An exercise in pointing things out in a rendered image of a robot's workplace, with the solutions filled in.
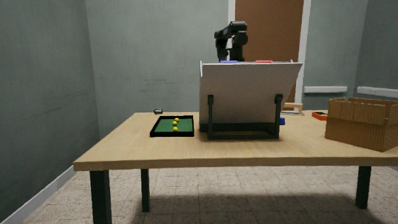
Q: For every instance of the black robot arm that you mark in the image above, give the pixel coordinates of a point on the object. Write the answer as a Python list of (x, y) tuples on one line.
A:
[(237, 28)]

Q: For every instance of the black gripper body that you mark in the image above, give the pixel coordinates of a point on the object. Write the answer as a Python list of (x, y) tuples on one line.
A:
[(239, 55)]

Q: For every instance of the green tray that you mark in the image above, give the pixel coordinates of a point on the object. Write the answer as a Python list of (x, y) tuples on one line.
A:
[(164, 127)]

